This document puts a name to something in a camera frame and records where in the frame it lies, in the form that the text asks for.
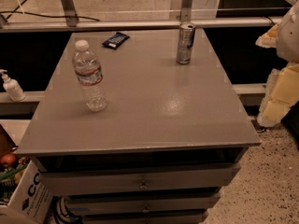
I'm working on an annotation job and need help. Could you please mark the top cabinet drawer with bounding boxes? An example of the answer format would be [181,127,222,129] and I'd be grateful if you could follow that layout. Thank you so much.
[40,163,240,196]

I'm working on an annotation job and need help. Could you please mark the clear plastic water bottle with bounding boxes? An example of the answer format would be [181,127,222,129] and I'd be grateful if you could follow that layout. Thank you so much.
[72,40,107,112]

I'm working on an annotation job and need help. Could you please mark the white pump dispenser bottle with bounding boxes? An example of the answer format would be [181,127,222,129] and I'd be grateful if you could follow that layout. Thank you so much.
[0,69,25,102]

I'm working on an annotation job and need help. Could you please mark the black cable on floor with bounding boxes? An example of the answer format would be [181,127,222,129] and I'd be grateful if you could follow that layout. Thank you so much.
[0,0,101,22]

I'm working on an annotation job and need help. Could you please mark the silver redbull can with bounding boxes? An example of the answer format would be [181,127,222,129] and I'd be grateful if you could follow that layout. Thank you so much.
[177,21,195,64]

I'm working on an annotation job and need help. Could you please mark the white cardboard box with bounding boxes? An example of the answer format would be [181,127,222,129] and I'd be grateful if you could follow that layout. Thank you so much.
[0,161,53,224]

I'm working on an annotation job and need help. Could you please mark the grey drawer cabinet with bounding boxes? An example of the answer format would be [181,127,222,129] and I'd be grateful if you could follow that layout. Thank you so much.
[16,28,262,224]

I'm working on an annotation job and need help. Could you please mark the black cables under cabinet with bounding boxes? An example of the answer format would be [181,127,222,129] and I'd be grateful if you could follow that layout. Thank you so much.
[50,196,83,224]

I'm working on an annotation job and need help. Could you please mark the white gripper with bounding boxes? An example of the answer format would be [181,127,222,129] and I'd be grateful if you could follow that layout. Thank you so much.
[255,0,299,127]

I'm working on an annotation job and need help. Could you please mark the red apple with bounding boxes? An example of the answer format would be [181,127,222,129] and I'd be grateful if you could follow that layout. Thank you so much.
[0,153,18,168]

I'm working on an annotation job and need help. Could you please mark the middle cabinet drawer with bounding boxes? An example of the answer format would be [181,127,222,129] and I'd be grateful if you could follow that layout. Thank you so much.
[66,192,220,216]

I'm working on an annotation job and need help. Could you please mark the cabinet drawer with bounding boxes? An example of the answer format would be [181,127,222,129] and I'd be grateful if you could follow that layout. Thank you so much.
[82,210,207,224]
[40,163,240,196]
[66,192,220,216]

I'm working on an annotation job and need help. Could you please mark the bottom cabinet drawer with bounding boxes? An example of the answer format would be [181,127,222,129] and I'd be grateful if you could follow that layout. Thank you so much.
[82,210,207,224]

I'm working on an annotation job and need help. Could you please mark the metal frame rail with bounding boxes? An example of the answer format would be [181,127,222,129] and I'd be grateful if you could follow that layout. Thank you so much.
[0,0,297,33]

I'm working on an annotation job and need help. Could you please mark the dark blue snack packet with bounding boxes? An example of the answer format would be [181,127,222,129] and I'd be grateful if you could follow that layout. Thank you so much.
[102,32,130,49]

